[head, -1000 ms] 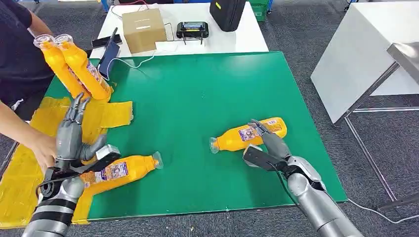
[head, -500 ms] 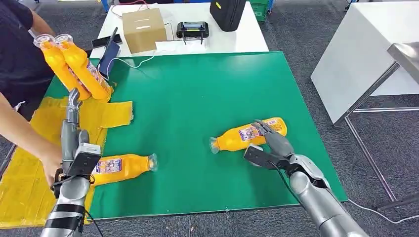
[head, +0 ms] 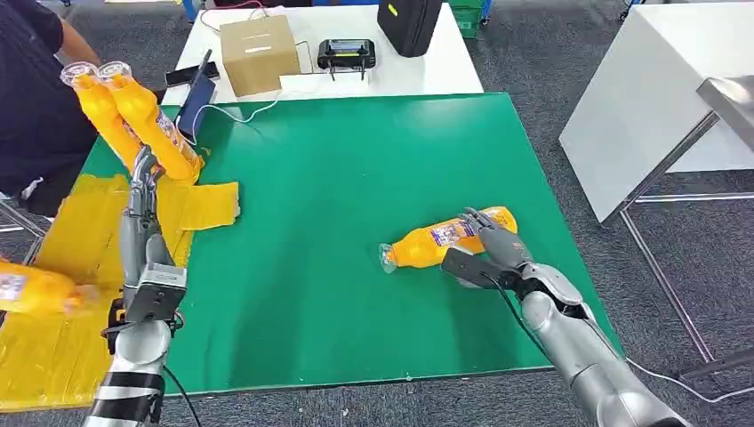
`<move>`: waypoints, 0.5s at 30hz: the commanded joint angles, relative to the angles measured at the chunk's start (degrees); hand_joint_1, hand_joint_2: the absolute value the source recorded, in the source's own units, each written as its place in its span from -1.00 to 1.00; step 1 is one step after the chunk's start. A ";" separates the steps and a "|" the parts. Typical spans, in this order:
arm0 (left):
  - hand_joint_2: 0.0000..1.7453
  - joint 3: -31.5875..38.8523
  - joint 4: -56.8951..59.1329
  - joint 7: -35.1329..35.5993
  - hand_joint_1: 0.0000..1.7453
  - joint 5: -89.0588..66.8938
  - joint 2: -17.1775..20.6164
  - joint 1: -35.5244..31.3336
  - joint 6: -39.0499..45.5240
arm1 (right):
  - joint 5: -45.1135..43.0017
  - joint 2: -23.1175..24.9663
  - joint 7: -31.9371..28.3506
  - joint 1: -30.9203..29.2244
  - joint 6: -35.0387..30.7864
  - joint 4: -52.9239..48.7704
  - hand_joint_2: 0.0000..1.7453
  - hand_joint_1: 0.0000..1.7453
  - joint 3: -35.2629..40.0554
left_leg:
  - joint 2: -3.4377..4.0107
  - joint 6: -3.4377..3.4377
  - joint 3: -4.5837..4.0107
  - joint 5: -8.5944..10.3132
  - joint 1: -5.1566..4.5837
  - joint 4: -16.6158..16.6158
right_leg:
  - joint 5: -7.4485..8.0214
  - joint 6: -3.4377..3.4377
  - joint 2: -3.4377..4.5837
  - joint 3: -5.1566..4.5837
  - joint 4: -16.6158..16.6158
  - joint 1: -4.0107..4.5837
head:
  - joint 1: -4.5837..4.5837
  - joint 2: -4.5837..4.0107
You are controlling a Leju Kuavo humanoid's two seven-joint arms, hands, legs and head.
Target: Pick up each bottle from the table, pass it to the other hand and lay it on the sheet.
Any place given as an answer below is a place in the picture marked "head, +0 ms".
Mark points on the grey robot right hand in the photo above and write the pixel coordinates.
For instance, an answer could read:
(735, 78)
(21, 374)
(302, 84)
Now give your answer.
(501, 241)

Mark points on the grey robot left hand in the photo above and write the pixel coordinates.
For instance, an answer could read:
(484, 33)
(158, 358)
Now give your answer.
(141, 241)

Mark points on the orange drink bottle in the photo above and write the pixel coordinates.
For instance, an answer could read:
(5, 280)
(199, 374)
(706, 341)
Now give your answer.
(109, 121)
(424, 247)
(153, 129)
(32, 292)

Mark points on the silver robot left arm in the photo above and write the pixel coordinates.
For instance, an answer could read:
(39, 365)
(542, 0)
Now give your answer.
(132, 365)

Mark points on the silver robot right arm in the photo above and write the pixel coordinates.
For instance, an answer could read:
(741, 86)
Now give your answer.
(589, 353)

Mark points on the yellow sheet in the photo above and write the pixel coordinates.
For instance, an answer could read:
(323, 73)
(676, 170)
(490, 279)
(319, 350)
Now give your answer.
(65, 348)

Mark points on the dark blue tablet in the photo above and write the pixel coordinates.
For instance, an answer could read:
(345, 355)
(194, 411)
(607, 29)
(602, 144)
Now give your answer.
(195, 109)

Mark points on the green mat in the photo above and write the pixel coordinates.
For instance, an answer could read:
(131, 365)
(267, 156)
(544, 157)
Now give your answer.
(353, 206)

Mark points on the black phone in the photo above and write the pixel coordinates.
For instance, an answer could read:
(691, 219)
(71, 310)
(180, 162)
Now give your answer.
(179, 75)

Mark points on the person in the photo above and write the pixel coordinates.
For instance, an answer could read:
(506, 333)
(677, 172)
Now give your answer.
(35, 100)

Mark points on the large white panel table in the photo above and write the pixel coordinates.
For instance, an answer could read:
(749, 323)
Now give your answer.
(636, 100)

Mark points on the brown cardboard box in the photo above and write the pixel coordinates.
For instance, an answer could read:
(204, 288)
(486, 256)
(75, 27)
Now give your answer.
(259, 53)

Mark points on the green crate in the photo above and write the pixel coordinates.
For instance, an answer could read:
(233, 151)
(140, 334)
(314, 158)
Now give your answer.
(467, 17)

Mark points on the black bag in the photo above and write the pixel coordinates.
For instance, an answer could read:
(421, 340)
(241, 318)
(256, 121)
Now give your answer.
(407, 23)

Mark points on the black handheld controller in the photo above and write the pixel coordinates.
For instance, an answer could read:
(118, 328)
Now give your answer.
(346, 54)

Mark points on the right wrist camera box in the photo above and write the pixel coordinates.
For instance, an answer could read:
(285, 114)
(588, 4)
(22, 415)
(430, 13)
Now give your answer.
(468, 268)

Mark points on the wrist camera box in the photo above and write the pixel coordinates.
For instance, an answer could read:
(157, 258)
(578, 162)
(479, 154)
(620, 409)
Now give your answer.
(468, 268)
(156, 292)

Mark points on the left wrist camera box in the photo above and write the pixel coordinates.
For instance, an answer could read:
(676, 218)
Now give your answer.
(156, 292)

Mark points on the metal chair frame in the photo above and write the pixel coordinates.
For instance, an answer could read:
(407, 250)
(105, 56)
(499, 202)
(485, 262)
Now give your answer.
(20, 221)

